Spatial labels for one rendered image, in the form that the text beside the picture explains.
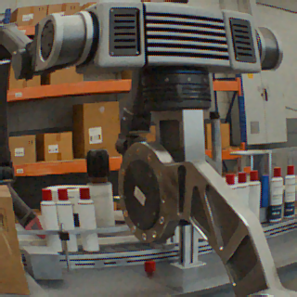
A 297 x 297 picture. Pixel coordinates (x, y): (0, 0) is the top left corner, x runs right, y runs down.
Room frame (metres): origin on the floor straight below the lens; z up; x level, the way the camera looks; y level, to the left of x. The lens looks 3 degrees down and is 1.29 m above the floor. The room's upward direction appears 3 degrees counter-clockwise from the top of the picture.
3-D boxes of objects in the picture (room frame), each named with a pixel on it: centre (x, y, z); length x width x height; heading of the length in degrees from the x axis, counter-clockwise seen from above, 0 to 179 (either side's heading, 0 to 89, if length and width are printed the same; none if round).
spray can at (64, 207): (1.82, 0.26, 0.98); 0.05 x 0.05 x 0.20
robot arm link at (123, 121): (2.01, 0.05, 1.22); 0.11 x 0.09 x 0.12; 29
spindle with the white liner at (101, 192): (2.16, 0.17, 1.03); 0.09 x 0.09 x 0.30
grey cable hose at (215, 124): (1.90, -0.20, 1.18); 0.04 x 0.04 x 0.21
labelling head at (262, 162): (2.17, -0.36, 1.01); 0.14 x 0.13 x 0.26; 113
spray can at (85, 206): (1.84, 0.19, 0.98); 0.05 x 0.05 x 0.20
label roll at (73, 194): (2.36, 0.30, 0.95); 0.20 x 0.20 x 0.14
